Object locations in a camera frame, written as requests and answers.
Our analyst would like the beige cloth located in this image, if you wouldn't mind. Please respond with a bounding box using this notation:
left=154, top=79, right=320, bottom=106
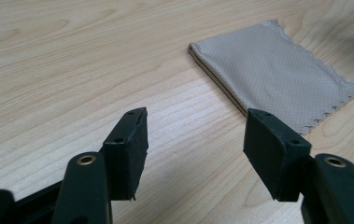
left=187, top=19, right=354, bottom=135

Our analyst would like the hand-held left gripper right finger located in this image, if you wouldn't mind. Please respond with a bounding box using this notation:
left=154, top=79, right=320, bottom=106
left=242, top=107, right=313, bottom=203

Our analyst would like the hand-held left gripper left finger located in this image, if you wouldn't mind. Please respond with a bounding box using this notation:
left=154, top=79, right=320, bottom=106
left=101, top=106, right=149, bottom=202

